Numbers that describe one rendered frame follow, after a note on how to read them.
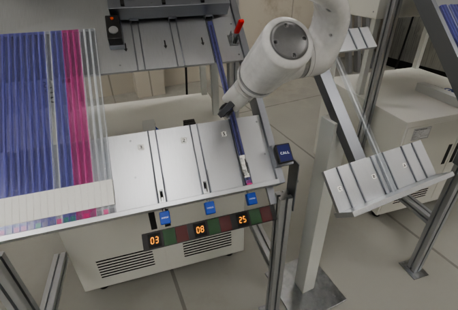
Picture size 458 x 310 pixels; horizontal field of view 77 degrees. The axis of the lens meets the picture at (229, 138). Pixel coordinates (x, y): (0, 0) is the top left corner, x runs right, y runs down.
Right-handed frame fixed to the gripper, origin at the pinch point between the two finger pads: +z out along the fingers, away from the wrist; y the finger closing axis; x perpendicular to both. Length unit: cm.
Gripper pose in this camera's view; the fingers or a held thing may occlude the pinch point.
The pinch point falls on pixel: (236, 100)
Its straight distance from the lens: 73.7
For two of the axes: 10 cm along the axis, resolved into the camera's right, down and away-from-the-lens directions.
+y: -6.8, 6.8, -2.7
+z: -2.2, 1.6, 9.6
